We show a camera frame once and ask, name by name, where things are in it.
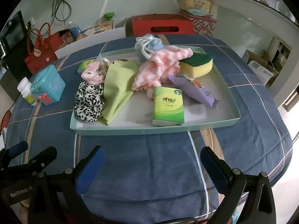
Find orange picture book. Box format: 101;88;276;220
76;20;115;41

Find green tissue pack in tray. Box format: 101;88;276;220
152;86;185;126

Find light green tray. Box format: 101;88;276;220
69;45;241;136

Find red cardboard box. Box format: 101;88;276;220
131;14;194;36

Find yellow-green cloth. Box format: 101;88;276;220
97;60;138;125

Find cardboard box on floor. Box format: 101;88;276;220
242;50;279;88

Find red felt handbag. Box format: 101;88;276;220
25;22;63;74

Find light blue face mask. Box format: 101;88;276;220
135;34;164;62

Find green tissue pack on cloth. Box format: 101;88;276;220
77;59;94;74

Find yellow green sponge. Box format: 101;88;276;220
179;53;213;78

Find black hanging cables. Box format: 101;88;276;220
50;0;73;28

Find white storage box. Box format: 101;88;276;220
55;18;127;59

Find pink doll toy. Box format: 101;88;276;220
81;58;110;85

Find leopard print scrunchie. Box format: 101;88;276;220
74;81;105;123

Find purple wipes packet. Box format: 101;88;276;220
168;75;219;108

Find teal plastic container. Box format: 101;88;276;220
30;65;66;106

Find pink checkered towel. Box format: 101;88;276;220
132;46;193;93

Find beige wicker basket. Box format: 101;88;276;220
178;0;213;13

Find white pill bottle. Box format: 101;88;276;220
17;77;38;106

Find blue water bottle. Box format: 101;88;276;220
67;21;81;40

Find red patterned box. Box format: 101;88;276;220
179;10;217;37

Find black coffee machine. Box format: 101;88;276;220
0;10;33;94

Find green dumbbell toy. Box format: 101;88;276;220
104;12;115;21

